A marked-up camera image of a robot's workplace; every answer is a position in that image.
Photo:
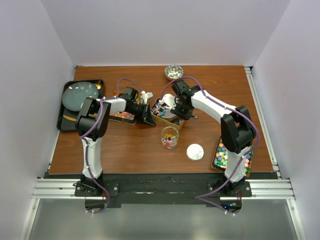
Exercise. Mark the grey-blue plate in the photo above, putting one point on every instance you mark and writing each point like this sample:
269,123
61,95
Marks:
75,95

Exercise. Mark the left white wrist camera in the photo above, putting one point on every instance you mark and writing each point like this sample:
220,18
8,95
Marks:
144,96

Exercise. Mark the black serving tray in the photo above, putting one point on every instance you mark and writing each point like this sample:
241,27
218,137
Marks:
65,125

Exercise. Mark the clear plastic jar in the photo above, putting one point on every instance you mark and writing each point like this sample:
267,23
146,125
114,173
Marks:
169,137

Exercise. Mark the gold tin of candies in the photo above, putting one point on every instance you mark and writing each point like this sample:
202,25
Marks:
156,109

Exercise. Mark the white jar lid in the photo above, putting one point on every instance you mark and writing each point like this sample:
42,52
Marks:
195,152

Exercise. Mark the metal scoop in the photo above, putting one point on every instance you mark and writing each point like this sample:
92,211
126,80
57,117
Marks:
170,117

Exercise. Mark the patterned ceramic bowl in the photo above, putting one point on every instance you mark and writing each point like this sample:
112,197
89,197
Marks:
173,71

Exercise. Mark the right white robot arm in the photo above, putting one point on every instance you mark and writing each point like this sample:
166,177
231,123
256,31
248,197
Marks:
236,128

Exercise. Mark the gold knife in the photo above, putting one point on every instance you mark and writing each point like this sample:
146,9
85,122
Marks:
69,118

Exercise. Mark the tin of translucent star candies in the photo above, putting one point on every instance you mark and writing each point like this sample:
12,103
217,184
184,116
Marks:
123,117

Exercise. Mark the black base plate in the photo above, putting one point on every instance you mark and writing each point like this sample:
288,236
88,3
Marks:
115,190

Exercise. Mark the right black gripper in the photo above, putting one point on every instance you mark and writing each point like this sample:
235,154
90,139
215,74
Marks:
185,116

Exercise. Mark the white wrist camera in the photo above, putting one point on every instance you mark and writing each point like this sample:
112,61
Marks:
168,101
144,96

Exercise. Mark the tray of paper stars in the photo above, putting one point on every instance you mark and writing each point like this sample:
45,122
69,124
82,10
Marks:
220,159

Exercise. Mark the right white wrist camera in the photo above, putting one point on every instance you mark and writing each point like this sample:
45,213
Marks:
168,101

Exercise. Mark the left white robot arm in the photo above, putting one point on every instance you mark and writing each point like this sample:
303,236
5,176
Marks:
92,123

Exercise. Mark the gold spoon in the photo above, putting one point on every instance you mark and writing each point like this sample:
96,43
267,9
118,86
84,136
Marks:
98,85

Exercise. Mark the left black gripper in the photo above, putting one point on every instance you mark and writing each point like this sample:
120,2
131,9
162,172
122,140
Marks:
146,115

